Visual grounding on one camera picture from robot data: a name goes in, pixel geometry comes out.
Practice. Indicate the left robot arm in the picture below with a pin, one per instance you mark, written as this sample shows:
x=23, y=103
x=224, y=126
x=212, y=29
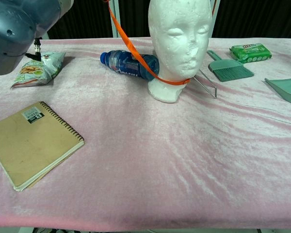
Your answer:
x=14, y=31

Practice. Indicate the white foam mannequin head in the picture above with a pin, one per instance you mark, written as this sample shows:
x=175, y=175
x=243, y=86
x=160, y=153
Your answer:
x=179, y=48

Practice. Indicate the pink velvet tablecloth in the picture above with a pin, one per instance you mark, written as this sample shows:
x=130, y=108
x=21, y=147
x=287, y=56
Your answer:
x=145, y=157

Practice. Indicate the blue plastic drink bottle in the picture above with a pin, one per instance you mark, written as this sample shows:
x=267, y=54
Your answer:
x=116, y=61

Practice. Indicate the teal hand brush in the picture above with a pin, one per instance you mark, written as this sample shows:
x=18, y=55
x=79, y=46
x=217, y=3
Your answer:
x=228, y=69

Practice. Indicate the snack bag with nuts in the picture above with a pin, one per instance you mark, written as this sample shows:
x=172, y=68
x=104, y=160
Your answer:
x=38, y=72

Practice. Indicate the brown spiral notebook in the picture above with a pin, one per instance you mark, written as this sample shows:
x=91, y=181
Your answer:
x=31, y=143

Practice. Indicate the green wet wipes pack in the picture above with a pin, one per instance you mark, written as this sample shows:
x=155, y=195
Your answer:
x=251, y=53

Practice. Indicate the teal dustpan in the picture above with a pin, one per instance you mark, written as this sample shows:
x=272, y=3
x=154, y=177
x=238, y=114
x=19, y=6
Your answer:
x=288, y=89

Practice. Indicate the white partition frame post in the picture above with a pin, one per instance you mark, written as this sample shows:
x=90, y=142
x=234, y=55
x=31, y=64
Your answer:
x=116, y=24
x=216, y=26

